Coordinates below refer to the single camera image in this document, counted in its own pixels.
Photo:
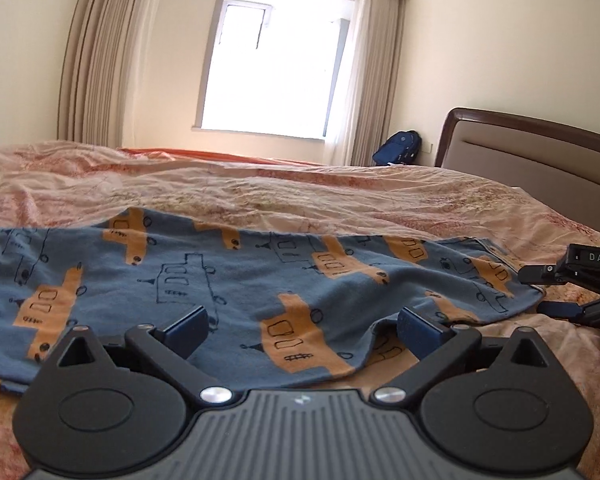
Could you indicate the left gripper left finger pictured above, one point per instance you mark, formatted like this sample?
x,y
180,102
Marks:
x,y
164,351

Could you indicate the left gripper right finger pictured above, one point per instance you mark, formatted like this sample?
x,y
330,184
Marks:
x,y
442,351

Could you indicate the blue patterned children's pants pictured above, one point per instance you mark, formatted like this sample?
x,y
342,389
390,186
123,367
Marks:
x,y
284,309

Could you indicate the brown padded headboard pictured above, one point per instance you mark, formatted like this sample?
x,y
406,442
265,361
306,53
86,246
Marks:
x,y
557,164

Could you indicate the orange bed sheet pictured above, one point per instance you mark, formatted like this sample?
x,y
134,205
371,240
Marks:
x,y
175,154

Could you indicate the blue backpack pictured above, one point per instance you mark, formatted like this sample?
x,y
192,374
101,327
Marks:
x,y
401,148

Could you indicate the pink floral bed quilt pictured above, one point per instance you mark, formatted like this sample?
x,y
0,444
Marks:
x,y
70,185

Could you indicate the right beige curtain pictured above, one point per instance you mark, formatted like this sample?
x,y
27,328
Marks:
x,y
366,85

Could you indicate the beige curtain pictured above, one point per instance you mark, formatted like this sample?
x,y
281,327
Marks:
x,y
366,85
103,71

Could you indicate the white framed window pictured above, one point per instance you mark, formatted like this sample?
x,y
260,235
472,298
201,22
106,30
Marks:
x,y
273,66

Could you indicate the left beige curtain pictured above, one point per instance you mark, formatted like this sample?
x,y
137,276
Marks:
x,y
103,71

